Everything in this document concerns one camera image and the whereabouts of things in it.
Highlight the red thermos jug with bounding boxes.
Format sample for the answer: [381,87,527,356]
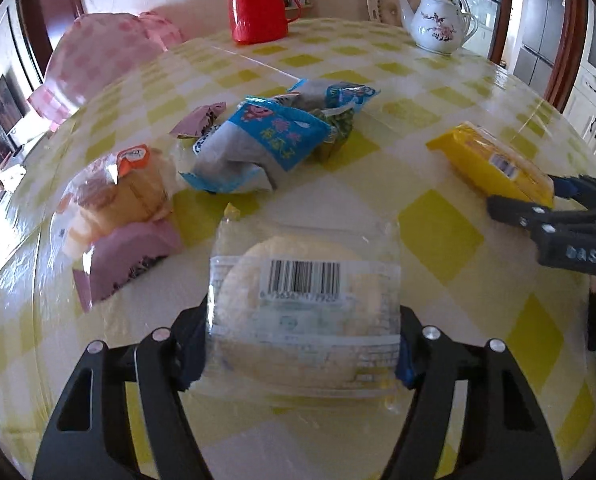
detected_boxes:
[228,0,304,45]

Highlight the glass panel partition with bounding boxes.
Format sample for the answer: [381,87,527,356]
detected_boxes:
[458,0,509,61]

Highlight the green candy wrapper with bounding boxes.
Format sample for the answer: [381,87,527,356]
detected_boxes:
[318,107,356,161]

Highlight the small pink purple packet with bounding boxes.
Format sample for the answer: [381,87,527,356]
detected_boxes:
[170,101,227,138]

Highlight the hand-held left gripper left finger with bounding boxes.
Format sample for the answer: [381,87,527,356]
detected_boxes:
[32,305,214,480]

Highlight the television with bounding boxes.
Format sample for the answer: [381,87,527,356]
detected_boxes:
[0,74,29,133]

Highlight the bread in clear packet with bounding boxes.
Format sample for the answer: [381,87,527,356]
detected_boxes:
[58,145,176,261]

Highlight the dark wooden door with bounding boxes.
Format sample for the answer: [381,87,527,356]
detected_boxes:
[18,0,86,81]

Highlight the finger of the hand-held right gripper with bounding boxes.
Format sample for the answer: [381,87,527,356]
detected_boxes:
[487,195,596,235]
[550,175,596,212]

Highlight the round cake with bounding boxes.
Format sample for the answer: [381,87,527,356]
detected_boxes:
[205,205,404,411]

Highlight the yellow snack packet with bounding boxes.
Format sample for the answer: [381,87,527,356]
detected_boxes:
[425,122,556,208]

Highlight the light blue snack packet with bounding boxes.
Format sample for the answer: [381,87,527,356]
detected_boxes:
[288,78,381,113]

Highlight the white floral teapot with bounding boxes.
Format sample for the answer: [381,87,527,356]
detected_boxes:
[395,0,479,56]

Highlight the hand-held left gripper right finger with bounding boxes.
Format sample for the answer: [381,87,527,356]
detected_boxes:
[378,305,564,480]

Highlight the pink checkered cloth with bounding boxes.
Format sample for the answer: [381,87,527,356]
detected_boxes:
[27,10,184,131]

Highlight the blue cartoon snack packet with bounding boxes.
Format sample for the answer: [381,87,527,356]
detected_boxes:
[178,95,331,193]

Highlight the grey refrigerator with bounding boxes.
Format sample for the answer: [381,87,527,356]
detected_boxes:
[513,0,568,98]

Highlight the purple snack packet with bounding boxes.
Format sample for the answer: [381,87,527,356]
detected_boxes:
[73,220,184,313]

